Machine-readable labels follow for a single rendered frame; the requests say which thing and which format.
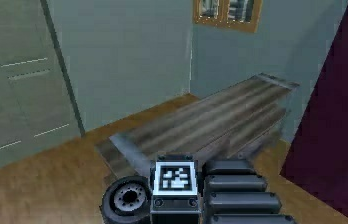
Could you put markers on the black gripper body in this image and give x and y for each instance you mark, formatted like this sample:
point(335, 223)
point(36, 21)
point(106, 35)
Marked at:
point(127, 200)

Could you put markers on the grey brown wooden shelf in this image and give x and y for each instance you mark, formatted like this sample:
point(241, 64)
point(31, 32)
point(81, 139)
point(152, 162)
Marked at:
point(208, 120)

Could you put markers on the pale green panelled door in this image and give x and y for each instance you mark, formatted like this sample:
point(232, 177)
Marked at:
point(22, 80)

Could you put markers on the wooden framed window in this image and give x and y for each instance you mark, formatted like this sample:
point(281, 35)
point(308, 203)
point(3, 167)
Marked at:
point(228, 13)

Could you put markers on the dark maroon cabinet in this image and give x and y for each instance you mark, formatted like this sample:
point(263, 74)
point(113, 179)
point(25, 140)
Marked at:
point(335, 116)

